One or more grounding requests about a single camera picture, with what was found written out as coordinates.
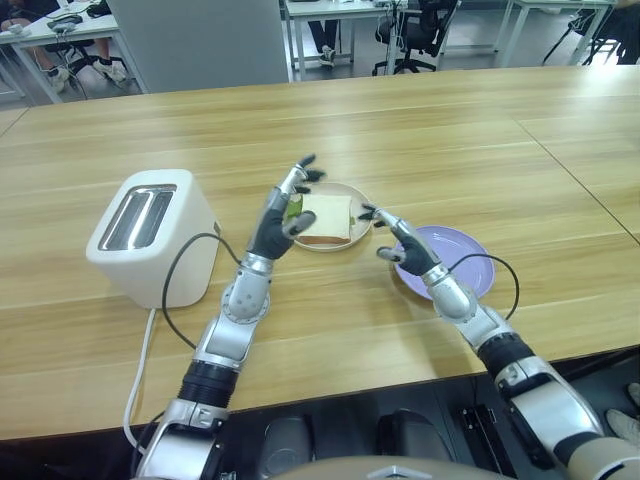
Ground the person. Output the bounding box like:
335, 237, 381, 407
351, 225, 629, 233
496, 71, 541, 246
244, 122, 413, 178
605, 381, 640, 449
306, 19, 338, 69
29, 37, 129, 95

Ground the black cable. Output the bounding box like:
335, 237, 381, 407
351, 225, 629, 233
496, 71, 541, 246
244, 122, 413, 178
160, 232, 244, 350
446, 253, 521, 322

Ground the purple plate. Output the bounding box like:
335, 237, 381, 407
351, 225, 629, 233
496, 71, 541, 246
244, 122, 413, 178
392, 225, 497, 302

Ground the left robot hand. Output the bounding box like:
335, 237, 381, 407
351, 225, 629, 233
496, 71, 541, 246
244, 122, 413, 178
246, 154, 327, 263

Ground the green lettuce leaf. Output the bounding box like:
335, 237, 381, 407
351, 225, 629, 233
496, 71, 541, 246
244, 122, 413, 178
285, 195, 359, 227

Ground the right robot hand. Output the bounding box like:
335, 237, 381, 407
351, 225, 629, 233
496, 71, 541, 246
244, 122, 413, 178
359, 203, 442, 277

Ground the cream toaster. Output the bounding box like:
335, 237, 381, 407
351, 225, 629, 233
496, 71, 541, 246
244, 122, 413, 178
84, 168, 222, 309

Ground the bread slice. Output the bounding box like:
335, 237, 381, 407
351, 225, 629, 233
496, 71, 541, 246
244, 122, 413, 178
293, 193, 354, 247

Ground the white cord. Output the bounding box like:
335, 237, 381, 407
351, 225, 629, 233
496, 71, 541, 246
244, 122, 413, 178
123, 306, 157, 451

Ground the white plate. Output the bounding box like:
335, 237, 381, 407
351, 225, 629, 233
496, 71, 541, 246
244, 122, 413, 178
288, 181, 374, 254

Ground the black office chair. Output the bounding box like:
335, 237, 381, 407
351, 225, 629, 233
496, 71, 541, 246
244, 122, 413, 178
542, 0, 627, 67
371, 0, 454, 77

